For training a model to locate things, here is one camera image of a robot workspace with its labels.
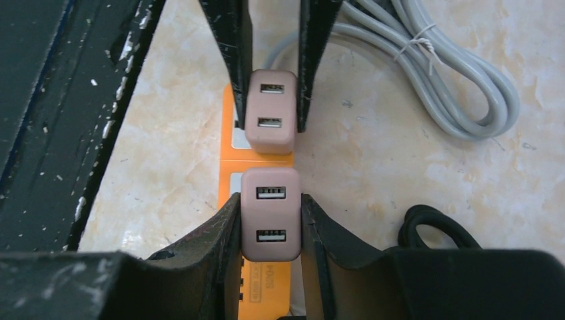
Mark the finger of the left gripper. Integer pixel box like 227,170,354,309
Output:
296,0,342,133
199,0,253,129

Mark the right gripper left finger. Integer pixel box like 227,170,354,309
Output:
1,193,242,319

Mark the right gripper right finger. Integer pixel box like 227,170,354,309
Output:
301,194,564,319

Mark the orange power strip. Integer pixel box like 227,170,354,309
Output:
218,85,294,319

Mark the pink plug orange strip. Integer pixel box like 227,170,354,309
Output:
245,69,297,155
241,167,301,262

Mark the black power cord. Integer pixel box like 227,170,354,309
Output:
397,203,483,251

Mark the grey coiled cable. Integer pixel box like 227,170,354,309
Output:
263,0,522,143

